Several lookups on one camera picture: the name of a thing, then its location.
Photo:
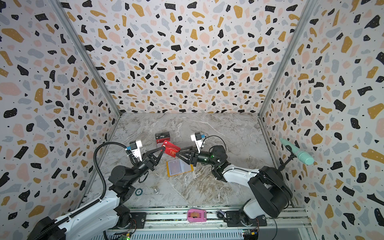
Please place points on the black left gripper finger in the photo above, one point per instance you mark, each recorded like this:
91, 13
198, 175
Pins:
155, 154
152, 164

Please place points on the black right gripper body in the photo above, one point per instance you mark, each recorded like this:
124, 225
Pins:
193, 156

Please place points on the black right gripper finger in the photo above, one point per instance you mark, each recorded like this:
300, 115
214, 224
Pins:
186, 157
186, 151

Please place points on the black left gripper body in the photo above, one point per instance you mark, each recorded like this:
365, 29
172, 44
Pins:
140, 170

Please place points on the yellow leather card holder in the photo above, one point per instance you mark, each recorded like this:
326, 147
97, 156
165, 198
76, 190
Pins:
186, 168

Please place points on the black VIP card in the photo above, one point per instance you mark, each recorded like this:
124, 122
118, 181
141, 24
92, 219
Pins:
162, 135

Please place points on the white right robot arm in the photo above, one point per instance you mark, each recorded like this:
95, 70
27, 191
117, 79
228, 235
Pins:
270, 192

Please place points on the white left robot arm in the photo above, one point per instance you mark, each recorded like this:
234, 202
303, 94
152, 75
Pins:
103, 213

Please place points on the clear acrylic card stand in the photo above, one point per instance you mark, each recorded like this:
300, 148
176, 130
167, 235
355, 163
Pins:
162, 144

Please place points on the teal round token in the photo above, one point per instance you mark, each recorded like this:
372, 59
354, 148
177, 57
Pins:
138, 192

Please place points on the pink tape measure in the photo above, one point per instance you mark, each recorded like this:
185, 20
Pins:
196, 216

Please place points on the mint green microphone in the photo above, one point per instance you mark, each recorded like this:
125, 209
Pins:
302, 156

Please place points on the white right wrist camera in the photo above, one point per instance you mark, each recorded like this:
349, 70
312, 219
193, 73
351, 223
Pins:
198, 138

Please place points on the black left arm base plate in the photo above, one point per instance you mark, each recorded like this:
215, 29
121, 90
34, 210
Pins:
131, 221

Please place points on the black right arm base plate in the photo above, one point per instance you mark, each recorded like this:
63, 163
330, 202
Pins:
239, 219

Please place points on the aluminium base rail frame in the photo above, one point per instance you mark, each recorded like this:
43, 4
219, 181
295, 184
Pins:
171, 223

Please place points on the aluminium corner post left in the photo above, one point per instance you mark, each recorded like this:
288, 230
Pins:
68, 27

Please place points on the aluminium corner post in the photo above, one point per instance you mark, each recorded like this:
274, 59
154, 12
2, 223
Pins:
68, 27
306, 14

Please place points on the aluminium corner post right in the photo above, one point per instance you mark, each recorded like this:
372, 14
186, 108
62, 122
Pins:
306, 14

